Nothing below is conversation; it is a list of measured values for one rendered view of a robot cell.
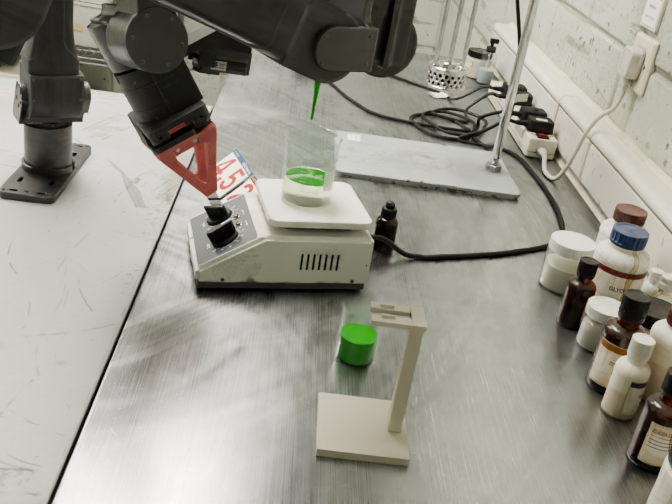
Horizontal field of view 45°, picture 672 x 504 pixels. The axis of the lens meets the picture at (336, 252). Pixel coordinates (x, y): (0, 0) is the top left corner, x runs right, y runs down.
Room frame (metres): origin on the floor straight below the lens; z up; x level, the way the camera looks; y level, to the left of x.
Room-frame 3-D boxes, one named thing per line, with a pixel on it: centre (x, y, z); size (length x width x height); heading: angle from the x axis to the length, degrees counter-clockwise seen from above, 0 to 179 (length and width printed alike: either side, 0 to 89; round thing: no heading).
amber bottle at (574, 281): (0.85, -0.29, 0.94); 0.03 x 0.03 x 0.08
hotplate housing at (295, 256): (0.87, 0.06, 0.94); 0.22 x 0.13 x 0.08; 108
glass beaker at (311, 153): (0.88, 0.05, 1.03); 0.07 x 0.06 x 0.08; 97
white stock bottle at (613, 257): (0.88, -0.33, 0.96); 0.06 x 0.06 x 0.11
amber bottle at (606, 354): (0.73, -0.30, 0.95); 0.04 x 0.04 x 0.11
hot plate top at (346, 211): (0.88, 0.04, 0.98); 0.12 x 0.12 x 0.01; 18
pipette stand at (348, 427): (0.59, -0.05, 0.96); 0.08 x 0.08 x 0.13; 4
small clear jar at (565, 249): (0.94, -0.29, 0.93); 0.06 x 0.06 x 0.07
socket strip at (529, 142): (1.64, -0.32, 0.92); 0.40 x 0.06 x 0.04; 5
